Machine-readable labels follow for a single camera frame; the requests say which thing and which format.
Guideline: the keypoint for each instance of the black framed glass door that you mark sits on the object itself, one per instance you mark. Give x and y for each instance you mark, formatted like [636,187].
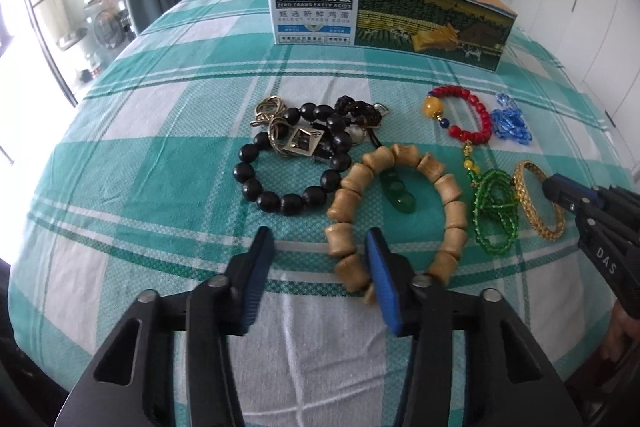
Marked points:
[47,37]

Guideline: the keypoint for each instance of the green jade pendant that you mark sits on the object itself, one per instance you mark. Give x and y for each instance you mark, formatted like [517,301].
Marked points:
[400,199]

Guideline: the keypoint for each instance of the printed cardboard box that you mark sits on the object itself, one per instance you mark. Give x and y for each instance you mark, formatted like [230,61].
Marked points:
[390,19]

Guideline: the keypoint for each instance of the washing machine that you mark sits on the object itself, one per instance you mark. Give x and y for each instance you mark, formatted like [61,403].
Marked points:
[107,29]

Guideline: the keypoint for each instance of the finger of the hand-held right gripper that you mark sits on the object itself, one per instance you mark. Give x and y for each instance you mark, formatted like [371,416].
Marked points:
[565,193]

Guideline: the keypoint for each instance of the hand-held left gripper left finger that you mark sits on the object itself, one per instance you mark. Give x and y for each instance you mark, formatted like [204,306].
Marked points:
[257,279]

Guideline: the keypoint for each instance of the person's right forearm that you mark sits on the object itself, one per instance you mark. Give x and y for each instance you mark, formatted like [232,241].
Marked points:
[625,342]

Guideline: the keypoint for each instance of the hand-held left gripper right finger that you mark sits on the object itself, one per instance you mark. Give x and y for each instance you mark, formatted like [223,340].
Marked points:
[382,282]

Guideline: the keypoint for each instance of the gold bangle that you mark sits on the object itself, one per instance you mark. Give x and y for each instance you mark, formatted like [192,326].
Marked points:
[530,207]

